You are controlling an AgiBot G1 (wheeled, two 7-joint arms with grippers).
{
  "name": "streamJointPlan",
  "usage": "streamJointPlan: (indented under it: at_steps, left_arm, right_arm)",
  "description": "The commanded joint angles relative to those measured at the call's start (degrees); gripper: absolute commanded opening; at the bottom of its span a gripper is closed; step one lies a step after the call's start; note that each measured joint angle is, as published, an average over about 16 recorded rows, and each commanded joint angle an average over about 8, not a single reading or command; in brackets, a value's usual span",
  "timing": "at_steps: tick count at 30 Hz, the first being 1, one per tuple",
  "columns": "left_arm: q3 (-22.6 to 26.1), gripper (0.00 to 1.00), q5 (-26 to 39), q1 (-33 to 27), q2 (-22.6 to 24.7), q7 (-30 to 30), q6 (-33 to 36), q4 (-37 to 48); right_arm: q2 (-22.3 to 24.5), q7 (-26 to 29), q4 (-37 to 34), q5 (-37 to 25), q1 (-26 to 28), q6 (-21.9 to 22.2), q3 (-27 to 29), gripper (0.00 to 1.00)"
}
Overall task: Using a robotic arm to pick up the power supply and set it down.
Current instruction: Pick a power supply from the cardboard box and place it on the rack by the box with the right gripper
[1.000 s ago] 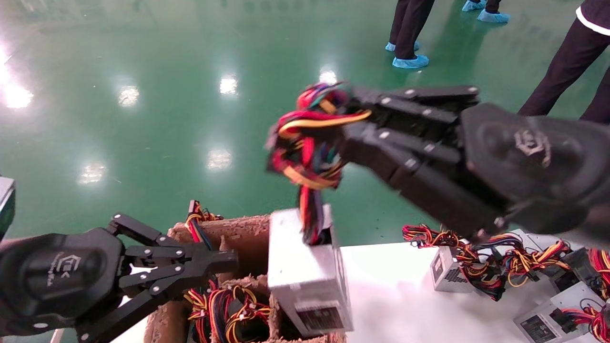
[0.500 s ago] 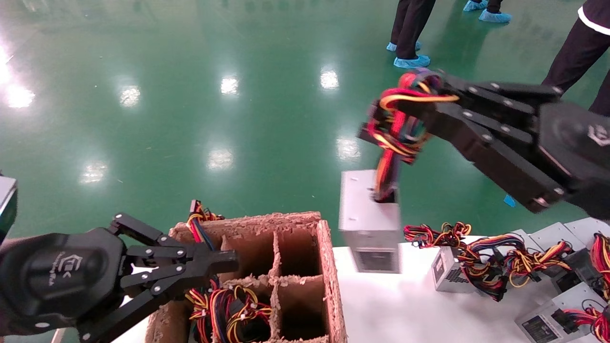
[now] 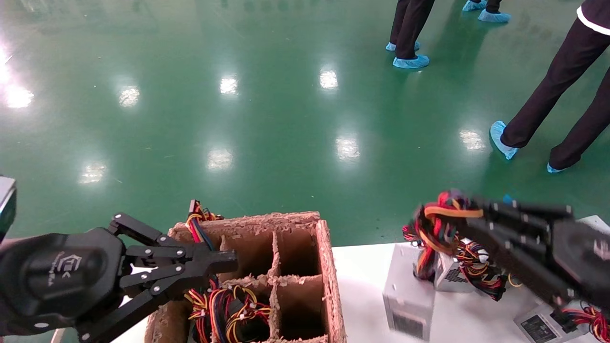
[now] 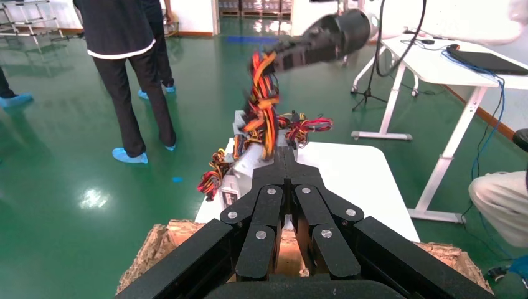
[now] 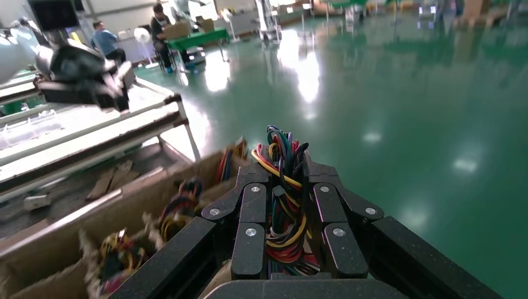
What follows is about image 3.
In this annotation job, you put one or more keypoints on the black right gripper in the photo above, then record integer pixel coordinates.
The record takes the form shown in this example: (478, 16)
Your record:
(586, 262)

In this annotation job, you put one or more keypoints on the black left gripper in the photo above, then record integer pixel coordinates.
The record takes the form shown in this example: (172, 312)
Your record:
(57, 276)

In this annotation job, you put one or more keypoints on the small blue scrap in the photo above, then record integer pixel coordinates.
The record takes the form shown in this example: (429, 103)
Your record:
(507, 198)

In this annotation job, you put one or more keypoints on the blue shoe cover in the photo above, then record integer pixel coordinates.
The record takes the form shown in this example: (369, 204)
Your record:
(391, 46)
(494, 17)
(473, 5)
(500, 140)
(553, 169)
(411, 62)

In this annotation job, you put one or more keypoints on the person black trousers white stripe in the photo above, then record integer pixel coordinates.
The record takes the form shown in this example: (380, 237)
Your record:
(562, 76)

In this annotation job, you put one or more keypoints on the brown cardboard divider box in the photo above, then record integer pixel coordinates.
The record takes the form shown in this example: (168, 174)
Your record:
(329, 267)

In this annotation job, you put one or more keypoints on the person in black trousers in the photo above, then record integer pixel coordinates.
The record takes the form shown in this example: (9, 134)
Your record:
(493, 5)
(412, 24)

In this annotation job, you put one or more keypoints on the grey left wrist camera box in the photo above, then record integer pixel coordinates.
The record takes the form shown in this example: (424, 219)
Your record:
(6, 205)

